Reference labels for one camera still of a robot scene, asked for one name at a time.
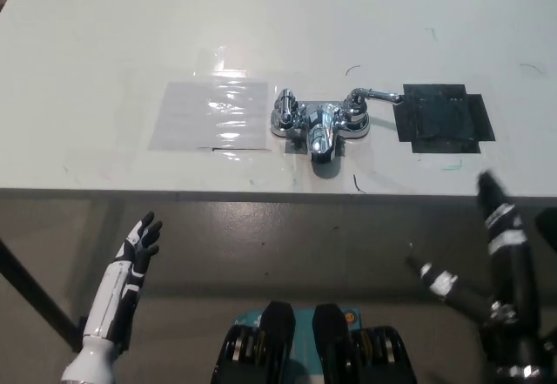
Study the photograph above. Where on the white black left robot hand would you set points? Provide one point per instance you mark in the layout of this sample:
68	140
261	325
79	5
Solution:
114	290

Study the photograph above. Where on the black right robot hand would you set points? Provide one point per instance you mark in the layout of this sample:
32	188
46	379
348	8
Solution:
515	271

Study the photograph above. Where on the black teal robot torso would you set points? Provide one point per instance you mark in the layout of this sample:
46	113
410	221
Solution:
313	349

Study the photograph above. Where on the chrome faucet body with spout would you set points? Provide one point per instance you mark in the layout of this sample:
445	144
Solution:
321	129

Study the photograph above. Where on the black diagonal table leg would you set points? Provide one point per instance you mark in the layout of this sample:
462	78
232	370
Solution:
41	297

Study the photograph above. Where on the black tape patch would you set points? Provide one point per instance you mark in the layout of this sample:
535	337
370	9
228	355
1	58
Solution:
441	118

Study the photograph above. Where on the clear plastic tape patch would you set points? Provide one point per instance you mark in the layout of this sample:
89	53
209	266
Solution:
209	116

